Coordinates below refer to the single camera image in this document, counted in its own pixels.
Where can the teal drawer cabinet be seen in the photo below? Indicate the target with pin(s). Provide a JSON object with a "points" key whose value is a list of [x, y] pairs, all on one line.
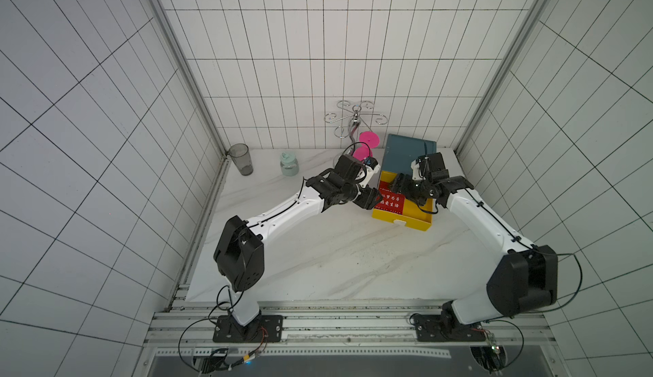
{"points": [[400, 151]]}

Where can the mint green jar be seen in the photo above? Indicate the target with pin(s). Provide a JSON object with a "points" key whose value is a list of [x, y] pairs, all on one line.
{"points": [[289, 164]]}

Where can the red postcard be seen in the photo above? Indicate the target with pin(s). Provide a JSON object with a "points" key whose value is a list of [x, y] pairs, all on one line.
{"points": [[390, 202]]}

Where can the pink silicone goblet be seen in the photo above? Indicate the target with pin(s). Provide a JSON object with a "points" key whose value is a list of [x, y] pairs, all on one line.
{"points": [[366, 143]]}

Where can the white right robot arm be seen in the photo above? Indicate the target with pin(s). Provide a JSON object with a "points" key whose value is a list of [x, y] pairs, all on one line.
{"points": [[525, 277]]}

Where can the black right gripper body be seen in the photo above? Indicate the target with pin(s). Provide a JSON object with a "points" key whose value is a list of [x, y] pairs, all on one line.
{"points": [[404, 190]]}

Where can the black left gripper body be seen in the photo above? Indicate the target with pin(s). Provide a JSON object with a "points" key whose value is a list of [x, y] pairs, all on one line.
{"points": [[351, 189]]}

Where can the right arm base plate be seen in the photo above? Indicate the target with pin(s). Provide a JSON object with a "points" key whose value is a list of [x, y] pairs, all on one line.
{"points": [[444, 328]]}

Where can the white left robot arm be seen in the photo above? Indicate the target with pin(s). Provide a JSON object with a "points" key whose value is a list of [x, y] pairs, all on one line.
{"points": [[240, 254]]}

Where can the chrome cup holder stand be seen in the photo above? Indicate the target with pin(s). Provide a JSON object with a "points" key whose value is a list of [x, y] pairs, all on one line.
{"points": [[353, 118]]}

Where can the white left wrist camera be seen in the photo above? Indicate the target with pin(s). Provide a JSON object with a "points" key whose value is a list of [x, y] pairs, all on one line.
{"points": [[372, 165]]}

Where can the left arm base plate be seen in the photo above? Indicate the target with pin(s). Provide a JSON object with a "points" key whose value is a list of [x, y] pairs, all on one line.
{"points": [[247, 328]]}

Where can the yellow top drawer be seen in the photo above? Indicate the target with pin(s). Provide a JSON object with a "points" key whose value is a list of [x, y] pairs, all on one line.
{"points": [[412, 217]]}

